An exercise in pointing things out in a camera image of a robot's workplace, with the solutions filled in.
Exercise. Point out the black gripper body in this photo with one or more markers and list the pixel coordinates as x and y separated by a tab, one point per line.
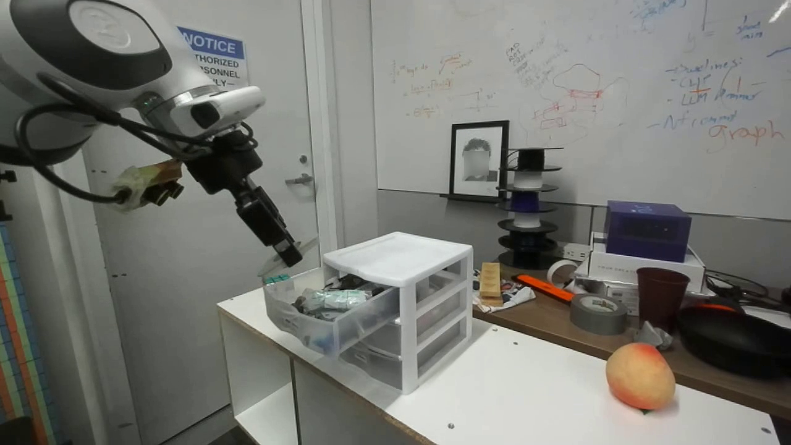
225	164

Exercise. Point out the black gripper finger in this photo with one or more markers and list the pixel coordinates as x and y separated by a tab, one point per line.
278	223
263	223

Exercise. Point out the clear plastic drawer with label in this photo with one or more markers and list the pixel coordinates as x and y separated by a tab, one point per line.
329	333

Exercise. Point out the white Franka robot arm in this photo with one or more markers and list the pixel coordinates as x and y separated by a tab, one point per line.
100	50

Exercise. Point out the crinkled grey teal packets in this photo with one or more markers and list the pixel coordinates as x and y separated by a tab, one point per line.
338	301

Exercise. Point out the blue white notice sign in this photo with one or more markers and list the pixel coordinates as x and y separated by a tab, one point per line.
213	52

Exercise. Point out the white door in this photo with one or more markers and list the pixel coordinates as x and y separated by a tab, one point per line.
189	312

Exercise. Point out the black framed picture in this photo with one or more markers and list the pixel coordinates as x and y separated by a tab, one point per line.
481	160

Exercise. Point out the tan wooden block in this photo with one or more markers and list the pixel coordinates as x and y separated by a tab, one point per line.
491	282

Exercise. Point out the loose white papers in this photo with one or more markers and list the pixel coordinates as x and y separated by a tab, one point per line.
516	301

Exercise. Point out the stack of filament spools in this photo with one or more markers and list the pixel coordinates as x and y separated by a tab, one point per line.
528	235

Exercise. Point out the striped coloured panel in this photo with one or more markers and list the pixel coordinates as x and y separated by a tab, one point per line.
21	346

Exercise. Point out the orange hand tool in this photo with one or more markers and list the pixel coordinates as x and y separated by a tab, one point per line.
545	287

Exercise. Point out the brown wooden desk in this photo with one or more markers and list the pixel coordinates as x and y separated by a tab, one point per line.
545	324

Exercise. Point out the white cube shelf unit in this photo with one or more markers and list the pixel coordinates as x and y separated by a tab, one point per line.
528	387

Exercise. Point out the white cardboard box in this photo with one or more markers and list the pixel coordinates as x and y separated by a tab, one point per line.
608	271

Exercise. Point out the dark blue box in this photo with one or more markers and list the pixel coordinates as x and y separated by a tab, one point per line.
647	232

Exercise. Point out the dark red cup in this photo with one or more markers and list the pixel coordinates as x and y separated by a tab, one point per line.
660	298

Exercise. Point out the peach fruit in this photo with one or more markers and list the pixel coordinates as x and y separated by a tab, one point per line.
642	376

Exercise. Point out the black frying pan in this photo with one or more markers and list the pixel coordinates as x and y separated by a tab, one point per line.
732	342

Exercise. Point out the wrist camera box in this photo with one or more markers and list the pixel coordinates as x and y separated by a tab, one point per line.
152	183

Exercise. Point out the wall whiteboard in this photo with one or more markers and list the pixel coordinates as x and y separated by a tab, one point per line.
577	82

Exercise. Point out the grey duct tape roll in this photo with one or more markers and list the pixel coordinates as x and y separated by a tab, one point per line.
598	314

